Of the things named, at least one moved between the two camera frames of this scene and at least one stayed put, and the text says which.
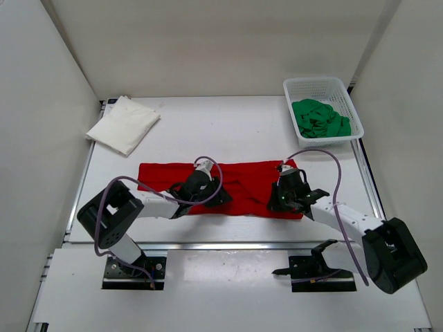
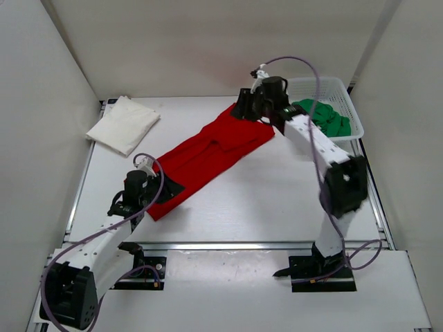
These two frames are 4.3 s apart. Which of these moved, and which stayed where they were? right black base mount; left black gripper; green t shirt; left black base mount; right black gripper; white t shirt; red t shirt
Moved: red t shirt; right black gripper; left black gripper
Stayed: right black base mount; green t shirt; white t shirt; left black base mount
